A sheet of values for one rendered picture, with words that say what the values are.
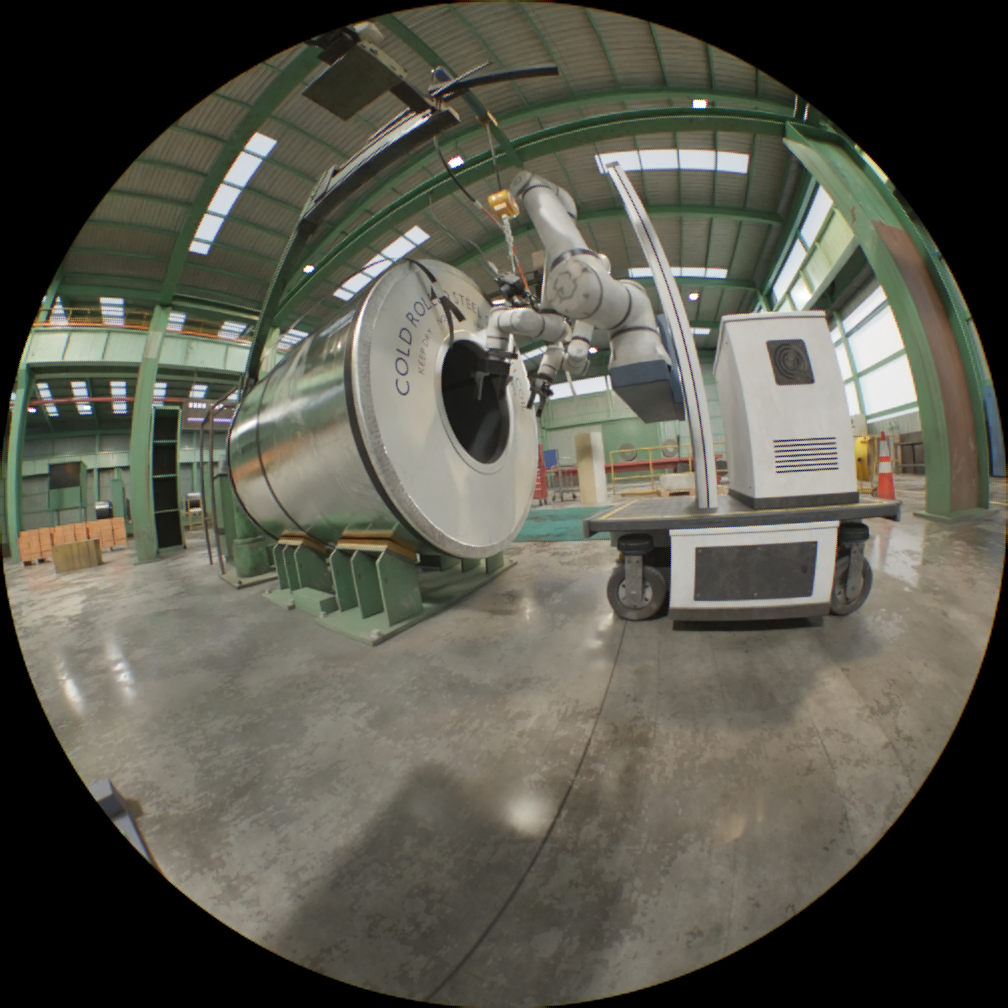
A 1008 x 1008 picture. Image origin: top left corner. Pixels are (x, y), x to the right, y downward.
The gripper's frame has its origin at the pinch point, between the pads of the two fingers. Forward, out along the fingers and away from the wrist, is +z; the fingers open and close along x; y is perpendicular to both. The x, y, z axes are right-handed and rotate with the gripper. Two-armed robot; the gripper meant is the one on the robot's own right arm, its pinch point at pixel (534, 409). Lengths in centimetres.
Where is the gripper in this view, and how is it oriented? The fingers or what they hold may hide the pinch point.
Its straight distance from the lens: 151.6
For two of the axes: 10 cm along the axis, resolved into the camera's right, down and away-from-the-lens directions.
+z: -3.2, 9.4, 1.1
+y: 8.5, 3.4, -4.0
